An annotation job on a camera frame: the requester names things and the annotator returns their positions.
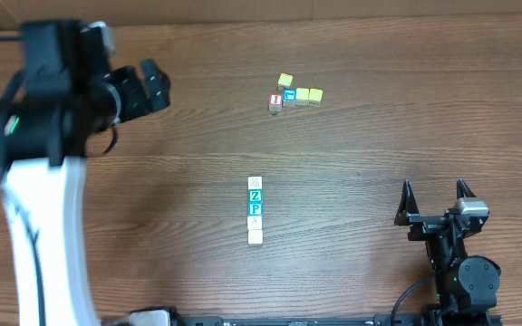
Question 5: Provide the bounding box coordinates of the white ice cream block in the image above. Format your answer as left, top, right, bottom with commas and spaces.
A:
247, 216, 263, 230

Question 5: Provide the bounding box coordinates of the white sketch block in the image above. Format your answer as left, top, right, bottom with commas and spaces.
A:
247, 177, 263, 190

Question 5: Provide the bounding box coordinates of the yellow block far top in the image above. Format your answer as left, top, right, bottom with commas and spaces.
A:
277, 73, 294, 91

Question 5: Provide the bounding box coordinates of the yellow block in row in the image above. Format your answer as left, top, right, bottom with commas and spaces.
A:
295, 88, 310, 106

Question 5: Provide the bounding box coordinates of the blue letter P block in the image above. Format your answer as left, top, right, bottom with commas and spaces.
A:
247, 202, 263, 216

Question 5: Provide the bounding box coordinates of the green letter Z block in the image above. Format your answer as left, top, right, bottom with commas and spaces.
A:
248, 189, 263, 203

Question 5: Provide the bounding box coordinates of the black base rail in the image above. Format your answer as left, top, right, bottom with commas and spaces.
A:
129, 307, 503, 326

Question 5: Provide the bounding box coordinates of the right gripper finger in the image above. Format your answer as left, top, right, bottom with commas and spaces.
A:
396, 179, 420, 218
456, 178, 476, 199

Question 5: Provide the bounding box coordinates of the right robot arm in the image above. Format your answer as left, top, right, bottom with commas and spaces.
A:
390, 178, 501, 325

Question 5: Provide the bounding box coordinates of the blue letter block in row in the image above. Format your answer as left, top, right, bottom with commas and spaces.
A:
283, 88, 296, 107

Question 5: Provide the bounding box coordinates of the yellow letter K block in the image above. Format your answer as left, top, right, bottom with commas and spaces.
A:
247, 229, 264, 246

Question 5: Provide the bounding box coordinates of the red letter I block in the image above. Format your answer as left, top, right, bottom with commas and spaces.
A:
268, 94, 283, 113

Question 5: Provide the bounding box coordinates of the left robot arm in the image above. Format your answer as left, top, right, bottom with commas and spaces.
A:
0, 19, 170, 325

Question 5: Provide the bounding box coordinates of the yellow block row end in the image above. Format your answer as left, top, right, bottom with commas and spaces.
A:
308, 88, 324, 107

